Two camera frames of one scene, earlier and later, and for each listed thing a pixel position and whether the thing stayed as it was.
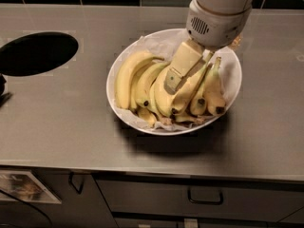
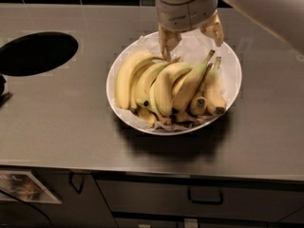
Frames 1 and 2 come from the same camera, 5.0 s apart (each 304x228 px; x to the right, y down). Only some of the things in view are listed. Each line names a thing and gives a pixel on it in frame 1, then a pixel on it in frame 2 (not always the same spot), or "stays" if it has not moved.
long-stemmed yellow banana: x=185 y=92 stays
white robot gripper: x=218 y=28 to x=184 y=15
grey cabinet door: x=83 y=203 stays
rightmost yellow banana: x=215 y=91 stays
